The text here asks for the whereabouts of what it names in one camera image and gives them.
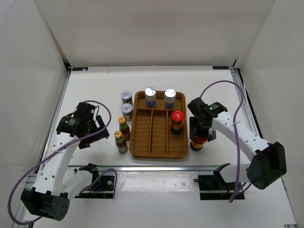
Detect red lid chili jar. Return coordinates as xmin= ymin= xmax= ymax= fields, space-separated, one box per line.
xmin=171 ymin=110 xmax=185 ymax=134
xmin=190 ymin=137 xmax=207 ymax=151

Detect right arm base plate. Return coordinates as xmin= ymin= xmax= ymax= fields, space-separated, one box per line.
xmin=193 ymin=175 xmax=235 ymax=200

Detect silver lid spice jar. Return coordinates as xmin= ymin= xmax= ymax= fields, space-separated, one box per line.
xmin=164 ymin=88 xmax=176 ymax=109
xmin=145 ymin=87 xmax=157 ymax=107

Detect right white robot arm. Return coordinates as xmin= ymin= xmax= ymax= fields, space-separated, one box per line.
xmin=188 ymin=97 xmax=287 ymax=190

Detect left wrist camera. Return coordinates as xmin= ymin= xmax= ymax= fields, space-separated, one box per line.
xmin=74 ymin=102 xmax=96 ymax=120

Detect purple lid jar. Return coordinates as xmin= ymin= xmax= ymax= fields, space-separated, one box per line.
xmin=121 ymin=103 xmax=133 ymax=122
xmin=121 ymin=90 xmax=133 ymax=105

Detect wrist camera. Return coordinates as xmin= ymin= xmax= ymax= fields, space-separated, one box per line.
xmin=187 ymin=97 xmax=208 ymax=117
xmin=74 ymin=102 xmax=96 ymax=120

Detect woven wicker divided basket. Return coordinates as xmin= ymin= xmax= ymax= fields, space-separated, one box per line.
xmin=129 ymin=91 xmax=189 ymax=159

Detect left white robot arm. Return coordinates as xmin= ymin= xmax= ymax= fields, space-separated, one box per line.
xmin=20 ymin=114 xmax=109 ymax=221

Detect aluminium table rail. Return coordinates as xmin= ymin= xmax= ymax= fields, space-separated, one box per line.
xmin=64 ymin=165 xmax=269 ymax=172

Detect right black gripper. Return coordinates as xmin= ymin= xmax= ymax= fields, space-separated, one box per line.
xmin=190 ymin=117 xmax=217 ymax=143

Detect sauce bottle yellow cap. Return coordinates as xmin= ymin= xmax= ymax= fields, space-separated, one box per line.
xmin=114 ymin=131 xmax=128 ymax=153
xmin=118 ymin=116 xmax=131 ymax=141

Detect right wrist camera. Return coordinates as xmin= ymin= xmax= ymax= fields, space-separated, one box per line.
xmin=187 ymin=97 xmax=208 ymax=117

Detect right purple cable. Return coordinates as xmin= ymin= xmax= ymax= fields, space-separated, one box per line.
xmin=199 ymin=80 xmax=252 ymax=204

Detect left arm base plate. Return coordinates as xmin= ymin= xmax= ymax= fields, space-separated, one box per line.
xmin=76 ymin=174 xmax=116 ymax=199

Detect purple lid jar near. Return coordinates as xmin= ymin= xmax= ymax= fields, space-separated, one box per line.
xmin=121 ymin=103 xmax=133 ymax=122

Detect purple lid jar far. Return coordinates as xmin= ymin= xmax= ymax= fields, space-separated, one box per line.
xmin=121 ymin=90 xmax=133 ymax=105

